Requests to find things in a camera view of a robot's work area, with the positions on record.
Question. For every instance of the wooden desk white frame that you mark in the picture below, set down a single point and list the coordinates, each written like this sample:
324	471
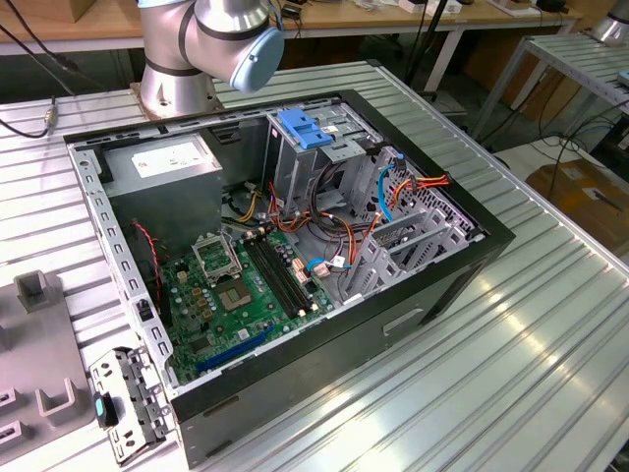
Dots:
373	17

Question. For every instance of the black open PC case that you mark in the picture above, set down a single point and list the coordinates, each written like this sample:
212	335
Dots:
344	354

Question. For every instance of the metal optical drive cage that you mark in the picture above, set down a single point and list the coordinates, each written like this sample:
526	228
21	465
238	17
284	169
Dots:
290	172

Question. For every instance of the black case fan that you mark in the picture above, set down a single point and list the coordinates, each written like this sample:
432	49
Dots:
147	265

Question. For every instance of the metal slat side table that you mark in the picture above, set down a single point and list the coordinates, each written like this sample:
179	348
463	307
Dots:
575	59

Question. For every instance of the cardboard box with label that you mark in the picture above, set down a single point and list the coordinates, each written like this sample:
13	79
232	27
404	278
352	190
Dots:
575	196

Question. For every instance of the black tripod stand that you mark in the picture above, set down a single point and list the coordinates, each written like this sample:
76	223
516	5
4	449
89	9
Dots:
428	34

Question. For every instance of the blue plastic drive latch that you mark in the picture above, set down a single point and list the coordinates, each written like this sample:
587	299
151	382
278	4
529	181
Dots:
304	130

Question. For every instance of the grey power supply box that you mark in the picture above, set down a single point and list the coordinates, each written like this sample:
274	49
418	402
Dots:
167	206

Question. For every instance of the metal slot cover bracket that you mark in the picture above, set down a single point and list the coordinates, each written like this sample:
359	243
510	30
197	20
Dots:
110	373

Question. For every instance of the grey parts rack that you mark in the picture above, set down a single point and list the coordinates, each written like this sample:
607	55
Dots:
39	344

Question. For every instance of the metal disk bay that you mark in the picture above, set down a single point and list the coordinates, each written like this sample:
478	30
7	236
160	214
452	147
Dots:
378	260

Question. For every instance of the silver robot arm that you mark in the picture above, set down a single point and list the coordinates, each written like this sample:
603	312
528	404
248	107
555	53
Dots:
167	74

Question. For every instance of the black RAM slot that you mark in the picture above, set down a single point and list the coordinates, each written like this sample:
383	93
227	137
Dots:
289	275
276	275
269	275
282	275

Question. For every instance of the blue expansion slot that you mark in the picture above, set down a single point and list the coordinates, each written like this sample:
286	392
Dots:
236	348

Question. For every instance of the green motherboard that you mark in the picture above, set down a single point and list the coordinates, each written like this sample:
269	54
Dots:
260	322

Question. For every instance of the black square chipset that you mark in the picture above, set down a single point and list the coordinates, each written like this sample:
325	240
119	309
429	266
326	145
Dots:
198	344

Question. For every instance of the small black case switch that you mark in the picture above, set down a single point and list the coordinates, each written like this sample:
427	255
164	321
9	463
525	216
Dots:
146	311

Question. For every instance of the black latch with teal tab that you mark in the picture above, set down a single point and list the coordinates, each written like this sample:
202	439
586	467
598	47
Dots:
110	410

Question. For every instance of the CPU socket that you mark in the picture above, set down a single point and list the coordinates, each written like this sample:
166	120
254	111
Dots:
235	297

